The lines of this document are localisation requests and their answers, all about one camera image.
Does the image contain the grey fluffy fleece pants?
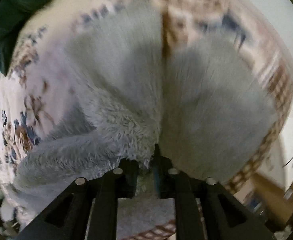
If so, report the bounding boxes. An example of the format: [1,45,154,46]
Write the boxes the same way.
[13,3,278,228]

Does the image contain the wooden furniture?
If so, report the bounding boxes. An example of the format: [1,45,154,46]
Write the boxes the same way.
[232,172,293,230]

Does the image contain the floral and checkered blanket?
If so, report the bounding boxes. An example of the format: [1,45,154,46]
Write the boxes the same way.
[0,0,293,228]

